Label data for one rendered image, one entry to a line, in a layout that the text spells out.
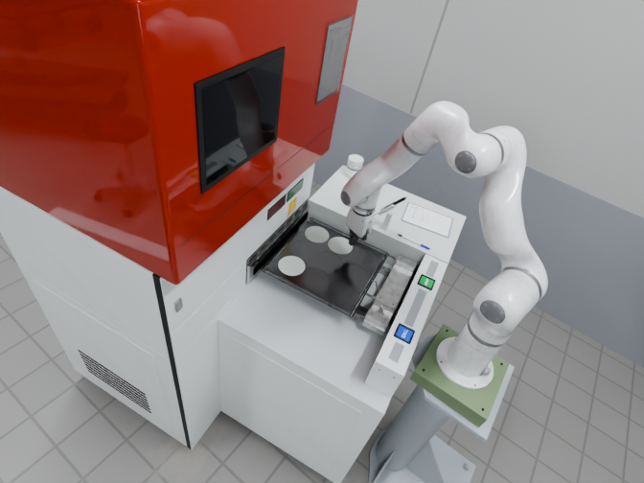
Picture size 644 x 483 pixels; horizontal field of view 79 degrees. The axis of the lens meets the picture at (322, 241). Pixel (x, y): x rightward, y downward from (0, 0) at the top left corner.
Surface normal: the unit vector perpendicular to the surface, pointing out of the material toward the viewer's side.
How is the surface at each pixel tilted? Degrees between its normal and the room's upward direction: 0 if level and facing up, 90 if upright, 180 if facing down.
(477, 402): 2
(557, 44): 90
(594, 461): 0
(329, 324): 0
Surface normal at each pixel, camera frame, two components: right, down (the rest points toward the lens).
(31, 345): 0.16, -0.72
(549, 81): -0.59, 0.48
